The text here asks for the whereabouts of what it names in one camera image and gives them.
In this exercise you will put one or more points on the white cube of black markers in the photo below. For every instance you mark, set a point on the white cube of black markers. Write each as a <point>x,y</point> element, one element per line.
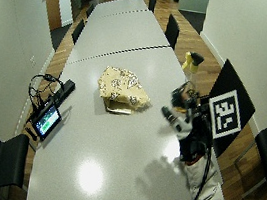
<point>224,114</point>

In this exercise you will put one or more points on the black box device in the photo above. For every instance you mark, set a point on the black box device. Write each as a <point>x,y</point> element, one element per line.
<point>64,91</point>

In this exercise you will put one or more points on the small monitor with lit screen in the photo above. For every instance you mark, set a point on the small monitor with lit screen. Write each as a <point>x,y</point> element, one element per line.
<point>48,121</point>

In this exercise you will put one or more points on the beige patterned paper bag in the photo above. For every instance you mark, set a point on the beige patterned paper bag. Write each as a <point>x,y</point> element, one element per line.
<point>121,88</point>

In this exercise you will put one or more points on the clear spray bottle yellow head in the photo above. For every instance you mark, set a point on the clear spray bottle yellow head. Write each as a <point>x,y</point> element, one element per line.
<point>193,63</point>

